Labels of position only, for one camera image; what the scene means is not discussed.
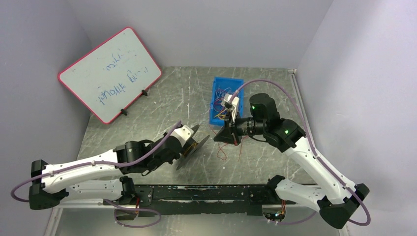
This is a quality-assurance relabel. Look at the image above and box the long red wire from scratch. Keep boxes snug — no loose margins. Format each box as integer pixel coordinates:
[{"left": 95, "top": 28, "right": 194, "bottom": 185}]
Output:
[{"left": 210, "top": 125, "right": 250, "bottom": 163}]

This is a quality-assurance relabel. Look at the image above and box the grey perforated cable spool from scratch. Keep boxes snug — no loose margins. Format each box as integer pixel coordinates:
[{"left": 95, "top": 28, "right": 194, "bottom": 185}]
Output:
[{"left": 176, "top": 124, "right": 210, "bottom": 171}]

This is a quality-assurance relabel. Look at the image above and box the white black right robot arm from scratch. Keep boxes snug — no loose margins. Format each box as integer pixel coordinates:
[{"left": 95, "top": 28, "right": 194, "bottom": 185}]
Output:
[{"left": 214, "top": 93, "right": 370, "bottom": 229}]

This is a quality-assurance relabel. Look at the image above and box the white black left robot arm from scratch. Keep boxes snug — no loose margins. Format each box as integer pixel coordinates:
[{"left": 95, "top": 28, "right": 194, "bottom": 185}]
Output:
[{"left": 29, "top": 137, "right": 190, "bottom": 210}]

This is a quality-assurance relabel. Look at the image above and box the blue plastic bin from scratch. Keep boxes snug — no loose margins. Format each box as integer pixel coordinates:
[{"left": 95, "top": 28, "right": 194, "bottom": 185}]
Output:
[{"left": 208, "top": 76, "right": 245, "bottom": 128}]

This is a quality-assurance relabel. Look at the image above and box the pink framed whiteboard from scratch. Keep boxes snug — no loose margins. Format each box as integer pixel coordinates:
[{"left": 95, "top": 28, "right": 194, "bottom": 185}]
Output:
[{"left": 58, "top": 27, "right": 162, "bottom": 124}]

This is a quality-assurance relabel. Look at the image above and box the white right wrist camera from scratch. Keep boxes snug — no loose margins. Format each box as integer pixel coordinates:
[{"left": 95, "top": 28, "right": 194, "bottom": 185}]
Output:
[{"left": 221, "top": 93, "right": 240, "bottom": 123}]

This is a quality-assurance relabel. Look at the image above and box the yellow wire on spool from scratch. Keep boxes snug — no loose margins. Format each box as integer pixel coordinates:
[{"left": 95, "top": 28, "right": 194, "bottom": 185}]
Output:
[{"left": 182, "top": 142, "right": 199, "bottom": 157}]

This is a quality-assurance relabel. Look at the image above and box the red wire tangle in bin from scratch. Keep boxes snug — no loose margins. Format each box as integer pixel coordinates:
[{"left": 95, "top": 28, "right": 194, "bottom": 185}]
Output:
[{"left": 213, "top": 86, "right": 237, "bottom": 113}]

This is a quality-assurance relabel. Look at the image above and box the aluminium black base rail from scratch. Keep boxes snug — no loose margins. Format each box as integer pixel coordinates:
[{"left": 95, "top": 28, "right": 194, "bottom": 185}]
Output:
[{"left": 122, "top": 184, "right": 283, "bottom": 216}]

